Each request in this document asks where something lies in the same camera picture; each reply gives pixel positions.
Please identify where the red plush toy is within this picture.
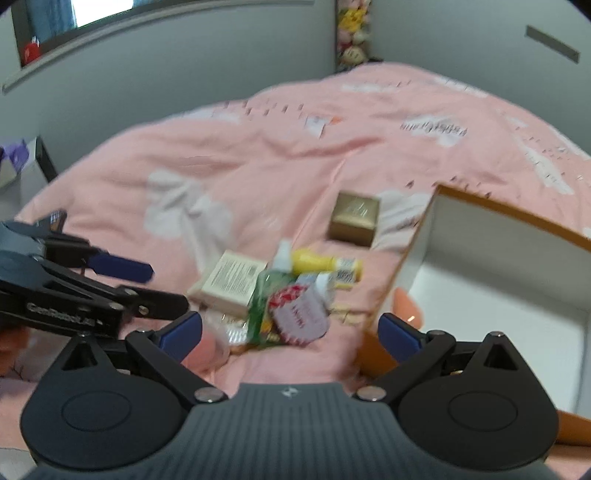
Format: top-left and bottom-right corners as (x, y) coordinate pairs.
(21, 38), (43, 66)

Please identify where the black metal frame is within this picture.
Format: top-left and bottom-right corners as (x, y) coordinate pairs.
(34, 135), (59, 184)

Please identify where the yellow bottle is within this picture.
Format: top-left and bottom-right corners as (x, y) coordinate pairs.
(292, 248), (364, 290)

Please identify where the grey wall plate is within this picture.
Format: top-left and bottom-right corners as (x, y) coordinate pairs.
(525, 25), (580, 64)

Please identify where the red and white round packet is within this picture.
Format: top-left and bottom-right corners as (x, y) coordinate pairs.
(269, 285), (330, 345)

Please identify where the cream printed carton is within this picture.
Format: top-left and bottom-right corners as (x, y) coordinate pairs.
(187, 250), (269, 318)

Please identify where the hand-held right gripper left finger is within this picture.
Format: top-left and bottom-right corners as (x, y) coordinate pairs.
(60, 312), (229, 404)

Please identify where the orange cardboard box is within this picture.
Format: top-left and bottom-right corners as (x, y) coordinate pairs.
(353, 184), (591, 446)

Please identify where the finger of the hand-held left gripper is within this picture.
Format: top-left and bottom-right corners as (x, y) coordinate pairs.
(46, 233), (155, 284)
(69, 272), (190, 322)

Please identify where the pink printed blanket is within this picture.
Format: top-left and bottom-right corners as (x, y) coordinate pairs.
(0, 62), (591, 480)

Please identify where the purple object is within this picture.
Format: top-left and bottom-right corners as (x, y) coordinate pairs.
(0, 139), (31, 174)

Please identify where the pile of plush toys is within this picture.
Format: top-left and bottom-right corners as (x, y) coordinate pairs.
(335, 0), (373, 73)

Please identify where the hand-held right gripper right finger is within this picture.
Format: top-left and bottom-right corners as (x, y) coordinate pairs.
(355, 313), (527, 402)

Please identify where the white tube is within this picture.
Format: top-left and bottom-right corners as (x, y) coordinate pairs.
(297, 271), (343, 298)

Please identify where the gold gift box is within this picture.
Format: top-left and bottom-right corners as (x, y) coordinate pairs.
(327, 191), (382, 248)

